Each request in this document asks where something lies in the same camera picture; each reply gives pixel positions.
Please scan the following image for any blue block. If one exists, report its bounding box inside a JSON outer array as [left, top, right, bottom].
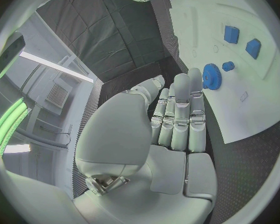
[[223, 25, 241, 45], [245, 38, 262, 60]]

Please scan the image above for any blue gear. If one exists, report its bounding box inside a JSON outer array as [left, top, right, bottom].
[[201, 63, 223, 91]]

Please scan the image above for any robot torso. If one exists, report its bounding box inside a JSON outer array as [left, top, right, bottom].
[[0, 0, 85, 81]]

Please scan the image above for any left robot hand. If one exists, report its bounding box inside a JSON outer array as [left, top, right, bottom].
[[72, 67, 218, 224]]

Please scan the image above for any white task board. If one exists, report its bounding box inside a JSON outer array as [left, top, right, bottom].
[[165, 0, 280, 145]]

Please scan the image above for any glowing light bar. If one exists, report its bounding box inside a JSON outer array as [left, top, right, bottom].
[[0, 96, 30, 157]]

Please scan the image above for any small blue round peg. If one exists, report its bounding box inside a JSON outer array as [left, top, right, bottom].
[[221, 61, 236, 72]]

